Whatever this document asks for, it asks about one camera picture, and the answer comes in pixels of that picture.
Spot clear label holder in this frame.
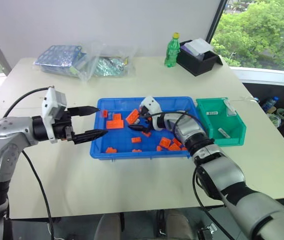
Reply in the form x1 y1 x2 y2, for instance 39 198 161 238
225 100 237 117

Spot blue plastic bin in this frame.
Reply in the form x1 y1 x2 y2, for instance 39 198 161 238
89 96 198 161

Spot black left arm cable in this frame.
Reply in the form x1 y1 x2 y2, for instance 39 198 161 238
3 85 56 240

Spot blue patterned package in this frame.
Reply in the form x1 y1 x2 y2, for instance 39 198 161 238
33 44 83 75

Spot silver metal clip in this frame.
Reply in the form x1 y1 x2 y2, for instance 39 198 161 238
198 223 218 236

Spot large orange plate block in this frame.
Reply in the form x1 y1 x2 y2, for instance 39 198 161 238
106 119 125 130

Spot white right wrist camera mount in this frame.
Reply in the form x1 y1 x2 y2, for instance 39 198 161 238
139 95 169 132

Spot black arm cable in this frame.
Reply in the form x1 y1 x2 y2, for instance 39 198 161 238
147 110 235 240
3 85 56 240

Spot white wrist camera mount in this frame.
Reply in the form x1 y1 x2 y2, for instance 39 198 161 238
139 95 169 132
41 86 68 144

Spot white window sill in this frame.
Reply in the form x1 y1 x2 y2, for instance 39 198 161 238
231 65 284 88

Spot clear water bottle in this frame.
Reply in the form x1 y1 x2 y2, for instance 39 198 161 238
261 96 280 112

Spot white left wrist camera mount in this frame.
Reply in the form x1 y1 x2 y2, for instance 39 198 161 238
41 86 68 144

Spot black open box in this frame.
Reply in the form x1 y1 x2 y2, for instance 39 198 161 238
176 39 224 77

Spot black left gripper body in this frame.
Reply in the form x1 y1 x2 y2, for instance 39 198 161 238
53 110 76 142

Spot green plastic soda bottle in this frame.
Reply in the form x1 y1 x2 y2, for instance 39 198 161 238
164 32 181 68

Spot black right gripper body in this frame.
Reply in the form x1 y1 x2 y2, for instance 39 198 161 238
140 106 155 131

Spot black storage crate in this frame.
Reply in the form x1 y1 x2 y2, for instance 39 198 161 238
241 81 284 161

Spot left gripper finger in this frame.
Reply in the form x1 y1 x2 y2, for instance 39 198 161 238
72 129 109 146
68 105 100 117

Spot clear plastic packets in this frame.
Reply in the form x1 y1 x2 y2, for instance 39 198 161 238
183 37 214 58

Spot orange ribbed plate block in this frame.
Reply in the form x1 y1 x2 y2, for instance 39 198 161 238
126 108 141 125

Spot green plastic bin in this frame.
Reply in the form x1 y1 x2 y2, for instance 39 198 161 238
195 97 247 147

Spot dark window frame post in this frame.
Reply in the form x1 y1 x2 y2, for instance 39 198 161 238
205 0 229 44

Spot clear plastic bag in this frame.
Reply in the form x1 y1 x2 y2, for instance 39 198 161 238
75 40 139 83

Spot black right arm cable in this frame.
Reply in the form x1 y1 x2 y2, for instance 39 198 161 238
147 110 235 240

